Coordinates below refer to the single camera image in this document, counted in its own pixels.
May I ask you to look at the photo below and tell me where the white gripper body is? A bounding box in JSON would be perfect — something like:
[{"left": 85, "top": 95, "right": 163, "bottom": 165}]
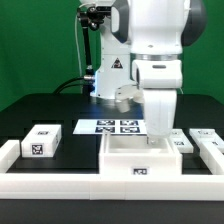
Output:
[{"left": 143, "top": 89, "right": 177, "bottom": 137}]

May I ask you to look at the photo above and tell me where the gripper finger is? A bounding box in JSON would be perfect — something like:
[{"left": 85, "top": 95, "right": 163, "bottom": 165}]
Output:
[{"left": 147, "top": 137, "right": 158, "bottom": 145}]

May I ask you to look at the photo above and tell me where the white cabinet door panel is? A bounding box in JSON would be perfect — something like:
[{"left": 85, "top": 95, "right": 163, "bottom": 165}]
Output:
[{"left": 171, "top": 129, "right": 194, "bottom": 153}]

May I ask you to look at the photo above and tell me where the white cabinet box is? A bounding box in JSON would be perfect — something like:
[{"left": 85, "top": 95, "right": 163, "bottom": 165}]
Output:
[{"left": 98, "top": 132, "right": 182, "bottom": 177}]

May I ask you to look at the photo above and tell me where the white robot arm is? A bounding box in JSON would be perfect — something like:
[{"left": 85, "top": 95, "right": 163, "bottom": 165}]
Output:
[{"left": 77, "top": 0, "right": 206, "bottom": 141}]

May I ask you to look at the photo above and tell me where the white marker sheet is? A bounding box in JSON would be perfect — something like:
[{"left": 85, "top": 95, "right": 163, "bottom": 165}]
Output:
[{"left": 73, "top": 119, "right": 146, "bottom": 135}]

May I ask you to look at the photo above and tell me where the white block with marker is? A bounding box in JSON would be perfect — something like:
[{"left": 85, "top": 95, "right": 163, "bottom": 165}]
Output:
[{"left": 21, "top": 124, "right": 62, "bottom": 158}]

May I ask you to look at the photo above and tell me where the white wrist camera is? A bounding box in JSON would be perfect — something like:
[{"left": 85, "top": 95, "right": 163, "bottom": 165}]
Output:
[{"left": 115, "top": 85, "right": 143, "bottom": 113}]

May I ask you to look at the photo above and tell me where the black cable bundle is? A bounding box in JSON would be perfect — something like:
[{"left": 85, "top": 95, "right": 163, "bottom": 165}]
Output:
[{"left": 53, "top": 77, "right": 88, "bottom": 95}]

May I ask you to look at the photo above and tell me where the white thin cable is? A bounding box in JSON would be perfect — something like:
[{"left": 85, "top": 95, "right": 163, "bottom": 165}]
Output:
[{"left": 74, "top": 13, "right": 84, "bottom": 78}]

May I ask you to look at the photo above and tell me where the white U-shaped frame barrier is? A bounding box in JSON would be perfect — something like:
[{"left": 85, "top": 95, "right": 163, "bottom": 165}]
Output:
[{"left": 0, "top": 140, "right": 224, "bottom": 201}]

